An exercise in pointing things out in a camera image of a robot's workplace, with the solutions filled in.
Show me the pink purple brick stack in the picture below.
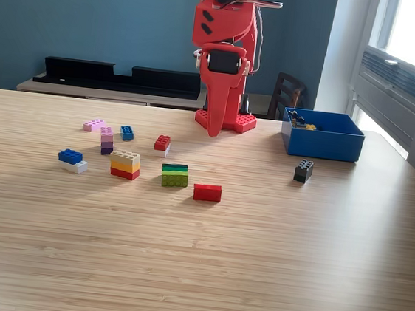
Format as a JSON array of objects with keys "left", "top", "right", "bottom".
[{"left": 97, "top": 126, "right": 116, "bottom": 157}]

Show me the tan yellow red brick stack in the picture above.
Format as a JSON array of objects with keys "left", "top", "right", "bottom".
[{"left": 107, "top": 148, "right": 143, "bottom": 182}]

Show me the blue plastic bin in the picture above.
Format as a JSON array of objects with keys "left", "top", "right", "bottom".
[{"left": 278, "top": 106, "right": 368, "bottom": 164}]

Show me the dark wooden chair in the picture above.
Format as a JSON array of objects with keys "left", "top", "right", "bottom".
[{"left": 266, "top": 70, "right": 309, "bottom": 124}]

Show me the yellow toy digger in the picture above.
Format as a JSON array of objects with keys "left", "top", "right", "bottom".
[{"left": 286, "top": 110, "right": 320, "bottom": 132}]

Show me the blue and white brick stack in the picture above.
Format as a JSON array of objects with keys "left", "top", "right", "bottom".
[{"left": 56, "top": 147, "right": 91, "bottom": 176}]

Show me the small blue brick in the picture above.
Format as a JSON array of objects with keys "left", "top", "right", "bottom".
[{"left": 119, "top": 125, "right": 136, "bottom": 143}]

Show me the black brick stack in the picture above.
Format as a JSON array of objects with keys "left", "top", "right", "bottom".
[{"left": 292, "top": 157, "right": 315, "bottom": 185}]

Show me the grey radiator unit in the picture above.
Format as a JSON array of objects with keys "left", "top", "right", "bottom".
[{"left": 348, "top": 44, "right": 415, "bottom": 152}]

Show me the red and white brick stack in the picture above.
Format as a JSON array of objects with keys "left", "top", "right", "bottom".
[{"left": 152, "top": 134, "right": 172, "bottom": 159}]

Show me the green brick stack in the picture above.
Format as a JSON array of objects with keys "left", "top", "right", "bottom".
[{"left": 159, "top": 162, "right": 191, "bottom": 190}]

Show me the long red brick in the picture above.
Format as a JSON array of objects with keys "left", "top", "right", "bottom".
[{"left": 192, "top": 182, "right": 224, "bottom": 204}]

